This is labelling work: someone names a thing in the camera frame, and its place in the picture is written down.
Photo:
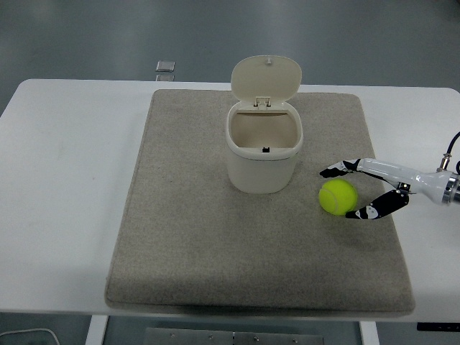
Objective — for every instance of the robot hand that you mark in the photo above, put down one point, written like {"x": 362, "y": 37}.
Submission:
{"x": 424, "y": 181}

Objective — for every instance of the yellow tennis ball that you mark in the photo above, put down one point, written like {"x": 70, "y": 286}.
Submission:
{"x": 338, "y": 197}

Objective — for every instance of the black table control panel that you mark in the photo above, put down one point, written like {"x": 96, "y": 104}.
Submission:
{"x": 438, "y": 327}

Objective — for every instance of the cream bin with hinged lid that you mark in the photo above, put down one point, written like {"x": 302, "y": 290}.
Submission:
{"x": 262, "y": 169}

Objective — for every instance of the white table leg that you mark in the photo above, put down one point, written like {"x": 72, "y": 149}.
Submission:
{"x": 96, "y": 330}
{"x": 367, "y": 334}

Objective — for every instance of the beige fabric mat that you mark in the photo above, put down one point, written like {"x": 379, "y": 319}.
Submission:
{"x": 215, "y": 244}

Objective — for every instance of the silver floor plate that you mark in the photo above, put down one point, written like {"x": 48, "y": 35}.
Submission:
{"x": 165, "y": 77}
{"x": 165, "y": 66}

